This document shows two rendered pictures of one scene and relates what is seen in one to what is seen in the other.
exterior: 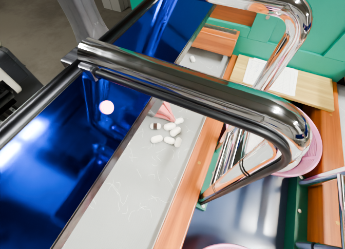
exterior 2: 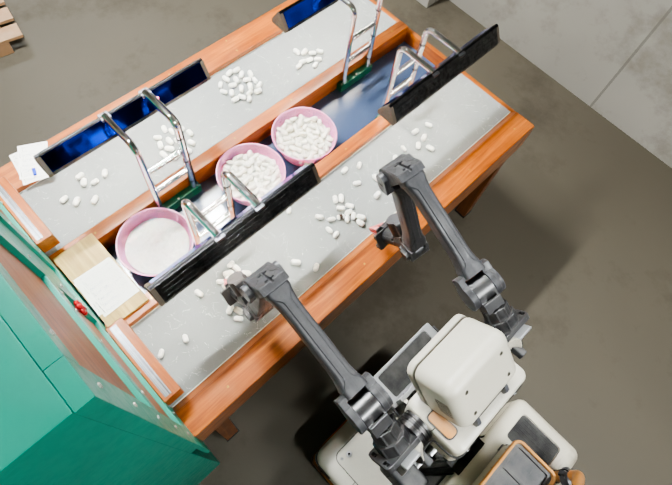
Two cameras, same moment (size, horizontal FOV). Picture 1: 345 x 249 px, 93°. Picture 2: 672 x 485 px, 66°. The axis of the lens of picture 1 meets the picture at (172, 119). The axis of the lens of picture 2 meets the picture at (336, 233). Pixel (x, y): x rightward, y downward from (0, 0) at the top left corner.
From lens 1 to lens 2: 157 cm
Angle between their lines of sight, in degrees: 57
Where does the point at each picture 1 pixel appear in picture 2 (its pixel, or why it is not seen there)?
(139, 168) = (267, 258)
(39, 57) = not seen: outside the picture
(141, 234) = (278, 223)
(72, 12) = not seen: hidden behind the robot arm
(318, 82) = (70, 260)
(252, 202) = not seen: hidden behind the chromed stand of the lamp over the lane
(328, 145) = (125, 215)
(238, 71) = (131, 304)
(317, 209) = (170, 192)
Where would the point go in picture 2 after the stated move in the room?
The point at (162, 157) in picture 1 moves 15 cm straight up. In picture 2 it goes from (247, 259) to (245, 242)
